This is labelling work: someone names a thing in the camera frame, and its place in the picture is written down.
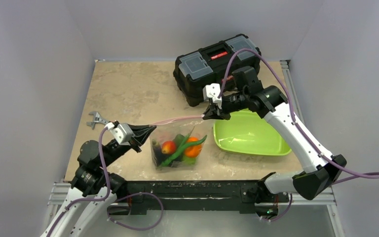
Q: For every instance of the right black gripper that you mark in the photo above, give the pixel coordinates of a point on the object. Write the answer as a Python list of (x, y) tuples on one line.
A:
[(218, 109)]

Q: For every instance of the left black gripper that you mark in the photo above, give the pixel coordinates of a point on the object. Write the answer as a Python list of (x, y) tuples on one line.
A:
[(141, 132)]

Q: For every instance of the clear zip top bag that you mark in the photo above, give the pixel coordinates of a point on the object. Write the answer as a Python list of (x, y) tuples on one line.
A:
[(175, 129)]

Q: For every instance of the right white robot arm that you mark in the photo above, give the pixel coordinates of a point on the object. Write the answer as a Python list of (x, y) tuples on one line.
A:
[(320, 168)]

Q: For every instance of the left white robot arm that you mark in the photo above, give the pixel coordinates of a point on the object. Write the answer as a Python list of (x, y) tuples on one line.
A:
[(93, 188)]

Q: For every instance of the green fake bean pod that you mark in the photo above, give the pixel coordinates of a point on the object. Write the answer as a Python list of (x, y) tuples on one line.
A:
[(181, 149)]

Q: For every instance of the orange fake fruit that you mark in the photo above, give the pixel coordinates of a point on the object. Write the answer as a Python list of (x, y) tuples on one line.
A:
[(193, 151)]

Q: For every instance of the green fake apple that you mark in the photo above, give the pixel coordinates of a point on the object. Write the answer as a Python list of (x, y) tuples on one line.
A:
[(189, 160)]

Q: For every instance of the green plastic tray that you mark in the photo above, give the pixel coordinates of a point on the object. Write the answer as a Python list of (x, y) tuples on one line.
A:
[(246, 133)]

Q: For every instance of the black plastic toolbox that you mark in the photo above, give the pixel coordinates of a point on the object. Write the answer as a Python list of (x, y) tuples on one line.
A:
[(195, 70)]

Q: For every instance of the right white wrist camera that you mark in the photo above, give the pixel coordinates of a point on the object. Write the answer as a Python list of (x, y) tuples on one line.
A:
[(211, 93)]

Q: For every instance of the red handled adjustable wrench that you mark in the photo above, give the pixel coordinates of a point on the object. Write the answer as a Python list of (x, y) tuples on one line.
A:
[(97, 118)]

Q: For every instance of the black metal base frame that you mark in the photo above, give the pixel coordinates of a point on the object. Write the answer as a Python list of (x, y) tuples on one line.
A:
[(245, 197)]

